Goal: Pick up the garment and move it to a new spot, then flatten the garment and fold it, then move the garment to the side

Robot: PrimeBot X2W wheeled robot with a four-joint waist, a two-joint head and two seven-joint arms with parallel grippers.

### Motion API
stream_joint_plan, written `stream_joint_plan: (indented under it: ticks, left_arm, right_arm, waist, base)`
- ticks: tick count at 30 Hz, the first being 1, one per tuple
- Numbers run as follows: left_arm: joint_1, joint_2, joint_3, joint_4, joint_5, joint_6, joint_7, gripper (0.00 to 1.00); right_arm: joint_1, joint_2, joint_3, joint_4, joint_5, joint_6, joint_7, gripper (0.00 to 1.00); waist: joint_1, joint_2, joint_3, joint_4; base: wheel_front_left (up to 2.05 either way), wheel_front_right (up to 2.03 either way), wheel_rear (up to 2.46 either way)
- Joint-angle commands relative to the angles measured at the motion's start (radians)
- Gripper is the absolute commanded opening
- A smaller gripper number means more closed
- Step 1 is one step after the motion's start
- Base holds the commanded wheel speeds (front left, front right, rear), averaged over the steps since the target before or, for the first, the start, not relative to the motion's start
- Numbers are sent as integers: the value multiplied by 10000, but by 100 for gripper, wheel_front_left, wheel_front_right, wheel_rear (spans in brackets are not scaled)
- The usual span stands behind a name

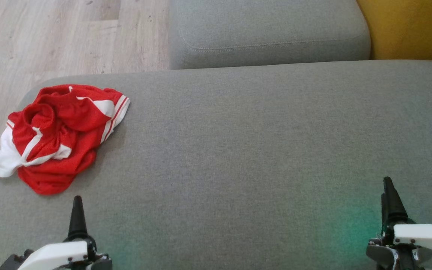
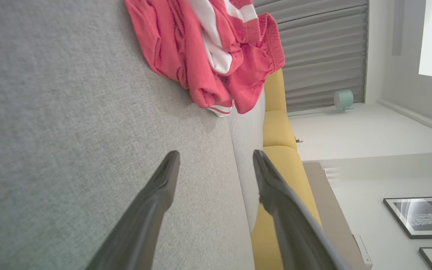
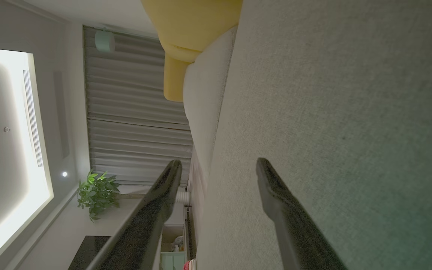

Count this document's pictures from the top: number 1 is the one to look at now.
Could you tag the large grey sofa ottoman cushion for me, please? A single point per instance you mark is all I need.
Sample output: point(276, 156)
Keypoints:
point(257, 150)

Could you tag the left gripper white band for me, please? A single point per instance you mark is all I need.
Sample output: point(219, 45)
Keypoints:
point(54, 255)

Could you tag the large yellow sofa backrest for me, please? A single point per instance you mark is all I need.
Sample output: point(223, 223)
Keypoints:
point(411, 30)

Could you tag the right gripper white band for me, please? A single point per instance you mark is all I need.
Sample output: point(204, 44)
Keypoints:
point(422, 234)

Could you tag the grey sofa seat cushion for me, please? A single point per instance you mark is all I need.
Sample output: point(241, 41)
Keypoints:
point(268, 30)

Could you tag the red and white basketball jersey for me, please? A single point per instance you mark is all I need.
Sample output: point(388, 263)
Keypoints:
point(69, 123)

